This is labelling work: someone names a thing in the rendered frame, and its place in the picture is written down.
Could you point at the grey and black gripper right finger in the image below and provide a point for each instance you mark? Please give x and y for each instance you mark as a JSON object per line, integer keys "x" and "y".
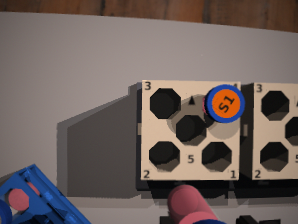
{"x": 246, "y": 219}

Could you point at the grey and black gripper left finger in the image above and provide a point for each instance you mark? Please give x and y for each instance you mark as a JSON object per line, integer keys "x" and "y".
{"x": 166, "y": 220}

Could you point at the blue tube rack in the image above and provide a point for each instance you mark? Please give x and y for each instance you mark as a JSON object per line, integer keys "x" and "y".
{"x": 45, "y": 213}

